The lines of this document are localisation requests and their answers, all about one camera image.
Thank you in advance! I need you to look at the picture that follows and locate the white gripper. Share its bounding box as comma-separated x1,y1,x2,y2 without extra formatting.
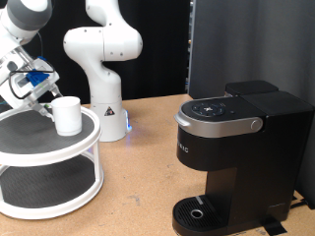
0,57,64,122

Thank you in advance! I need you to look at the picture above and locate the white mug green-taped handle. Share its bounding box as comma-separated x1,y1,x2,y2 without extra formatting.
42,95,83,137

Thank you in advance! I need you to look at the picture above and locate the black Keurig coffee machine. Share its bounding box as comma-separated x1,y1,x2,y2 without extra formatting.
171,80,315,236

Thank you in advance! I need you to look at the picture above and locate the white two-tier turntable shelf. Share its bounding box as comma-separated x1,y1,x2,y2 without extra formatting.
0,102,105,220

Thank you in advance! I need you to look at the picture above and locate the gray partition panel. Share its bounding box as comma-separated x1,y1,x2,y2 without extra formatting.
188,0,315,207

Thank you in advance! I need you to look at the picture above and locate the black tape strip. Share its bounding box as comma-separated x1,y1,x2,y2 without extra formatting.
262,217,288,236

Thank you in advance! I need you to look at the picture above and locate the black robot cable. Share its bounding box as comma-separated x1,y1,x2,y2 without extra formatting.
8,30,56,101

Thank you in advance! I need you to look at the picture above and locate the metal rack frame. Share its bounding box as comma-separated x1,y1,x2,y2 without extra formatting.
0,48,11,111

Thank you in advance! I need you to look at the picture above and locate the black power cord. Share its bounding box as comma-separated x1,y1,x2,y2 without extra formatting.
289,196,311,209

